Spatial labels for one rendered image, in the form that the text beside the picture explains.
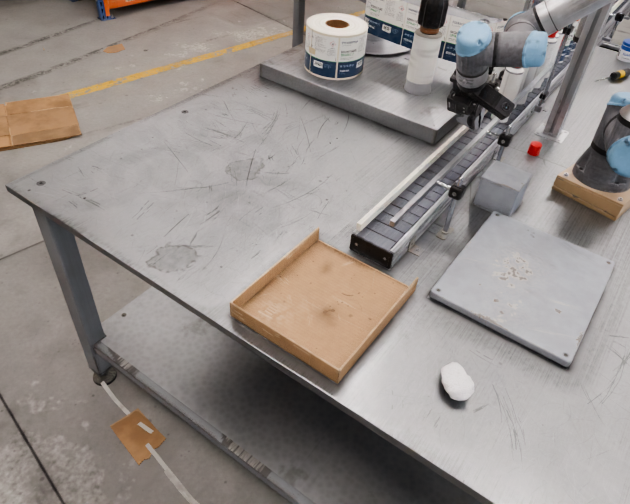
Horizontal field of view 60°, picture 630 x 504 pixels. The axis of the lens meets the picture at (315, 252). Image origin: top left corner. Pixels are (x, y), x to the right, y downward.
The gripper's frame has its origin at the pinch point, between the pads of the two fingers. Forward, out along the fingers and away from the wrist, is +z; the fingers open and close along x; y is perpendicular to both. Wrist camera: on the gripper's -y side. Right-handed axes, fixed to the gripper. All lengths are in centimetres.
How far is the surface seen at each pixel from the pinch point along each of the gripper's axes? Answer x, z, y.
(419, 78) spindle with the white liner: -14.5, 8.4, 26.8
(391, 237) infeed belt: 46, -20, -2
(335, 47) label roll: -9, -1, 53
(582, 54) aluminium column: -34.9, 2.4, -14.1
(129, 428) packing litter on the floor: 126, 35, 57
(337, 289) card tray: 63, -25, 0
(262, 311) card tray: 76, -32, 9
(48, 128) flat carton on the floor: 43, 82, 236
